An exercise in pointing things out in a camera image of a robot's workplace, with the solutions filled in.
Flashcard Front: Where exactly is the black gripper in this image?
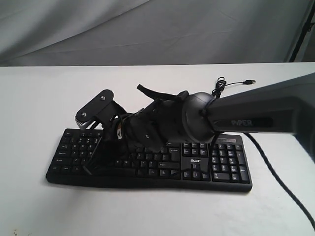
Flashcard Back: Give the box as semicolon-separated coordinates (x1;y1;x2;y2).
83;99;182;175

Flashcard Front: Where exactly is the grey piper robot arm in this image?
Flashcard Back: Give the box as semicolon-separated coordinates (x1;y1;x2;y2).
79;74;315;175

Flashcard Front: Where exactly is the black acer keyboard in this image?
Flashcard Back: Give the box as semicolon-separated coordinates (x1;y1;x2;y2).
46;129;252;192

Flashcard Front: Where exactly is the grey backdrop cloth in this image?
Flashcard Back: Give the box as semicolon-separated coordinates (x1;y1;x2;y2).
0;0;313;66

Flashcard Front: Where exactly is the black tripod stand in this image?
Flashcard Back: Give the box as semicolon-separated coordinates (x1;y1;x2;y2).
287;0;315;62

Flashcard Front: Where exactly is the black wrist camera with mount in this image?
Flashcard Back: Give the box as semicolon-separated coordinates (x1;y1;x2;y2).
75;89;126;130

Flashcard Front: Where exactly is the black USB cable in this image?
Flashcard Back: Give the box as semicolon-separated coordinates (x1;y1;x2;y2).
210;76;256;98

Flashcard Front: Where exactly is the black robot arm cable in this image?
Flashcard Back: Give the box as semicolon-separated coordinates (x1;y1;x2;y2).
242;132;315;228

